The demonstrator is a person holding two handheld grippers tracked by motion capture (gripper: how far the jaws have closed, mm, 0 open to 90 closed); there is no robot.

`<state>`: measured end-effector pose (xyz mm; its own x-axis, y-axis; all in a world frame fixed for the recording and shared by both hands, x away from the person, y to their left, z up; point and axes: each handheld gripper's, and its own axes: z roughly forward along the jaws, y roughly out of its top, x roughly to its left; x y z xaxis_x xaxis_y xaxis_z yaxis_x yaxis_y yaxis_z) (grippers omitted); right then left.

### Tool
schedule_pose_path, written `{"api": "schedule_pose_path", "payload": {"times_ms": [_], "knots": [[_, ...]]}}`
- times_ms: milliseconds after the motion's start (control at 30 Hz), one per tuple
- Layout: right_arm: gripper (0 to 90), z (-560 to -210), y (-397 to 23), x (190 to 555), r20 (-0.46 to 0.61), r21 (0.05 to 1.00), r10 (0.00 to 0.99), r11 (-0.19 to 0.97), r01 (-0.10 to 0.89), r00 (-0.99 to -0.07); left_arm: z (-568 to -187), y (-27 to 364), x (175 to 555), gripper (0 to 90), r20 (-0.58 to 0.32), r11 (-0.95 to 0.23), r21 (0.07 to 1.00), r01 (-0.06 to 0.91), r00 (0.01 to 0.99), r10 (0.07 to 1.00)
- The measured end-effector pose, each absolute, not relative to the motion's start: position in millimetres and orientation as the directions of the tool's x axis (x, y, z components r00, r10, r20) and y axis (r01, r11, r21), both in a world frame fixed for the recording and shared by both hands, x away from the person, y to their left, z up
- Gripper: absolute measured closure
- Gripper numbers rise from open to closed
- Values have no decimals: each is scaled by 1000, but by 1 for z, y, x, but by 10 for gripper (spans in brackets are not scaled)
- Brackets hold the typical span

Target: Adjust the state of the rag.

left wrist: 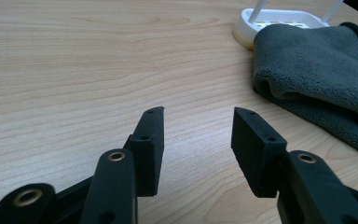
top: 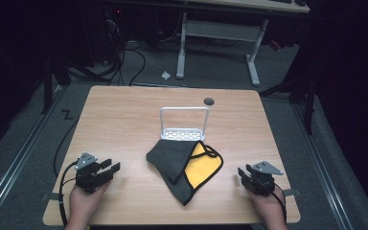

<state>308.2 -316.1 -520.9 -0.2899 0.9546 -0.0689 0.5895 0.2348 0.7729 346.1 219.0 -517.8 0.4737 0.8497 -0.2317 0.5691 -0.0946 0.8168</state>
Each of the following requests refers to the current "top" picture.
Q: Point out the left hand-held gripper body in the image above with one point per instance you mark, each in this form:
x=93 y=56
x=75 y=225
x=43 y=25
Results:
x=87 y=177

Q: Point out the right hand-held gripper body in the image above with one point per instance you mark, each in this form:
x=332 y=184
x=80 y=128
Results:
x=262 y=182

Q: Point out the grey and yellow cloth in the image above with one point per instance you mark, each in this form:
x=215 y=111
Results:
x=171 y=159

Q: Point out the white metal rack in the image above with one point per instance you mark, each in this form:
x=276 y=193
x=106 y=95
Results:
x=183 y=133

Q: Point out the person's left hand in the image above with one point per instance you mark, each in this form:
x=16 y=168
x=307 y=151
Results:
x=81 y=207

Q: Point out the person's right hand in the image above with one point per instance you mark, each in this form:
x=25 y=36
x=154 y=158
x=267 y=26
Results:
x=271 y=212

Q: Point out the grey tape strip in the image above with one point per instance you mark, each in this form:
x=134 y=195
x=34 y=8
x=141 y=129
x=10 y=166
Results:
x=52 y=195
x=292 y=192

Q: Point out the black round table grommet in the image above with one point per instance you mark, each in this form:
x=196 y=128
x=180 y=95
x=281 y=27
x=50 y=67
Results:
x=209 y=101

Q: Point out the black metal stand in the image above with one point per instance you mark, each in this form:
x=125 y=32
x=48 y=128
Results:
x=309 y=105
x=48 y=86

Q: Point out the crumpled white paper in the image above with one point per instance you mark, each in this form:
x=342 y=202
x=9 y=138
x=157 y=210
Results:
x=165 y=75

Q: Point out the small red object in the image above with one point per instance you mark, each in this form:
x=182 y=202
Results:
x=275 y=45

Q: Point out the desk with white legs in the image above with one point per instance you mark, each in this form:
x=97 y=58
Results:
x=220 y=30

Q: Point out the metal floor rail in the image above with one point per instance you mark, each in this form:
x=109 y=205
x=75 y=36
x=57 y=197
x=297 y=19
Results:
x=324 y=174
x=11 y=169

